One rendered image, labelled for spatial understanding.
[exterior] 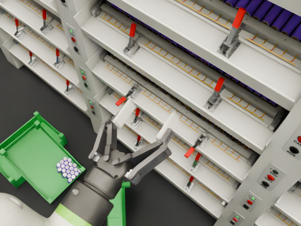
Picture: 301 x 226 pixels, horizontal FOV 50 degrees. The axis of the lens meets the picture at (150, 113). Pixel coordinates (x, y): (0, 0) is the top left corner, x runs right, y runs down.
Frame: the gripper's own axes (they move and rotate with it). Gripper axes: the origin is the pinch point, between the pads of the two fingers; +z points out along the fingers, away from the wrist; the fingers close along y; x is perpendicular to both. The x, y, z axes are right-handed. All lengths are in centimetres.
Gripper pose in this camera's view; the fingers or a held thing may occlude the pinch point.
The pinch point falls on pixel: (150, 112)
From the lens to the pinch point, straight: 72.9
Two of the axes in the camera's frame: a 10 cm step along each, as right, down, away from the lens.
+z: 5.3, -7.8, 3.3
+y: 7.3, 2.3, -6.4
